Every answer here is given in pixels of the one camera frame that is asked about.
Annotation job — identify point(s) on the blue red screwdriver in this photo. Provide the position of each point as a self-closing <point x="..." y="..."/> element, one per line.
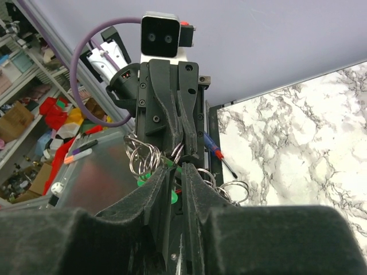
<point x="216" y="151"/>

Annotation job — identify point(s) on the green key tag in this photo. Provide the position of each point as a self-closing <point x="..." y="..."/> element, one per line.
<point x="175" y="188"/>

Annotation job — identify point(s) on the clear plastic storage bin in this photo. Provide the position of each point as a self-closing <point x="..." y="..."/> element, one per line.
<point x="98" y="180"/>

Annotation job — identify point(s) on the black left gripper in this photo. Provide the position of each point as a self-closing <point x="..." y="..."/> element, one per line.
<point x="170" y="107"/>

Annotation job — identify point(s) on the cluttered storage shelf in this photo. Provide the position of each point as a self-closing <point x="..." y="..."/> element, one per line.
<point x="39" y="116"/>

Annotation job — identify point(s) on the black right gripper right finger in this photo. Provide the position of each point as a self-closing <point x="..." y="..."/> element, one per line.
<point x="199" y="202"/>

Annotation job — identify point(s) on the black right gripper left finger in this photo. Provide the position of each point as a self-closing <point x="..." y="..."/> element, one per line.
<point x="141" y="221"/>

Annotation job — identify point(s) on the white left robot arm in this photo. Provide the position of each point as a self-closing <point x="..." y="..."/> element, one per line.
<point x="110" y="63"/>

